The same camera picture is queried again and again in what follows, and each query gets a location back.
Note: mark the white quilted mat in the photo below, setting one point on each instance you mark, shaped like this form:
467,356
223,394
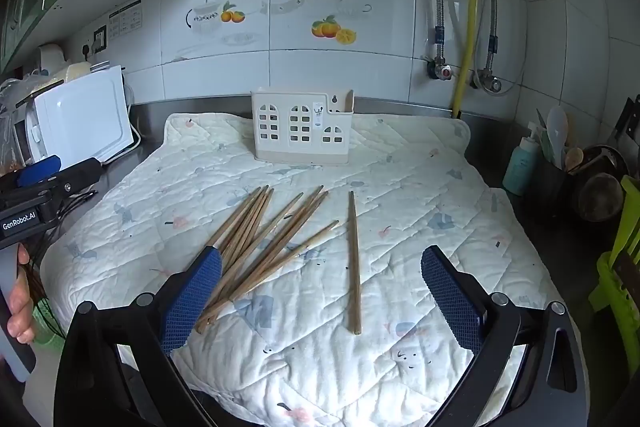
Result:
310,352

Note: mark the metal water valve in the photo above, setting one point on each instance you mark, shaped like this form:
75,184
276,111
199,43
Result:
487,81

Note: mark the pile of wooden chopsticks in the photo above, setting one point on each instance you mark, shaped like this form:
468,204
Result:
240,237

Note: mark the cream plastic chopstick holder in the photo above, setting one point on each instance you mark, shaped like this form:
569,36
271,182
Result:
300,157

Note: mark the white plastic spatula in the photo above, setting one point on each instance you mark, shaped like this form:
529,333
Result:
557,129

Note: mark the wooden spoon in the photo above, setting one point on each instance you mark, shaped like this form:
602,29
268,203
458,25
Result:
574,157

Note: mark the wall socket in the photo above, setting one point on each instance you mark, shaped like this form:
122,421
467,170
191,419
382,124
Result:
100,38

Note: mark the teal plastic bottle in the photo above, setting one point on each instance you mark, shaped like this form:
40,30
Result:
520,167

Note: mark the clear plastic bag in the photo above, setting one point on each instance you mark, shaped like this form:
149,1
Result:
14,92

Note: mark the white rounded appliance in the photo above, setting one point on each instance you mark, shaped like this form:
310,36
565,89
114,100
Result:
52,57

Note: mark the green plastic basket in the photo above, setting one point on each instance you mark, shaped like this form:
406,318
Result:
47,332

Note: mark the yellow gas pipe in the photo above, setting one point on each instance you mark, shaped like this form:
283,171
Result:
470,32

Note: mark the black utensil pot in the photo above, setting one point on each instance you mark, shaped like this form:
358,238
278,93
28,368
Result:
550,187

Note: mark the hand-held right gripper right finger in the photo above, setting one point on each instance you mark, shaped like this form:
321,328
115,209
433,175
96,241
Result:
450,302

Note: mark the brown wooden chopstick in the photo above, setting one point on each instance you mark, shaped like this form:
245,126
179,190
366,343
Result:
352,257

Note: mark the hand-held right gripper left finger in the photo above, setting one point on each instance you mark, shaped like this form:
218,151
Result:
192,297

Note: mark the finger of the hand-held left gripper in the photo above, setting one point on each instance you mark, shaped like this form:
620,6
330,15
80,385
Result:
37,171
77,177

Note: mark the white wall label sticker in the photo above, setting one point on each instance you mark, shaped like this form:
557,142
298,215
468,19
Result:
125,19

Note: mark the white countertop appliance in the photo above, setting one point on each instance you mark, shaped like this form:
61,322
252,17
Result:
80,117

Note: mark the person's left hand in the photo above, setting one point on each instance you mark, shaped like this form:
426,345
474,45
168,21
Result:
21,307

